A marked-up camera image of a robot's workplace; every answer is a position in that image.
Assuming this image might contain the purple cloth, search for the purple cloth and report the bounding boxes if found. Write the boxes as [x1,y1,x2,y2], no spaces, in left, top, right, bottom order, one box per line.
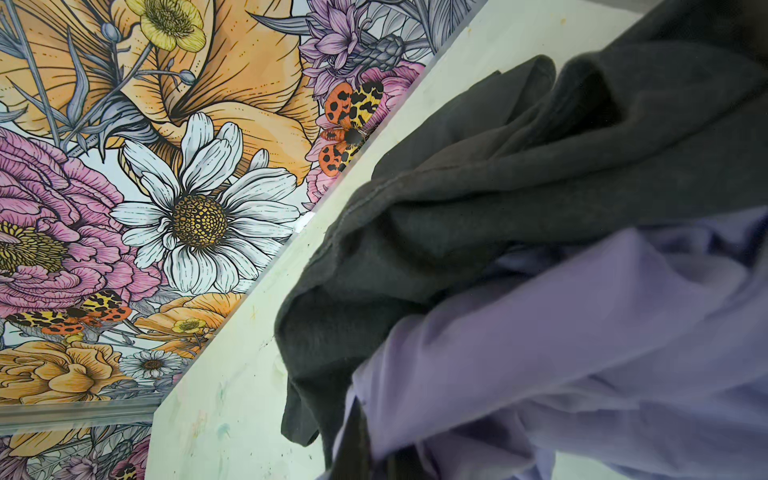
[327,207,767,479]

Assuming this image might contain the dark grey cloth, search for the dark grey cloth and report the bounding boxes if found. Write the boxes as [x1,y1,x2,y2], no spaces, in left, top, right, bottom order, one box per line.
[275,1,767,470]

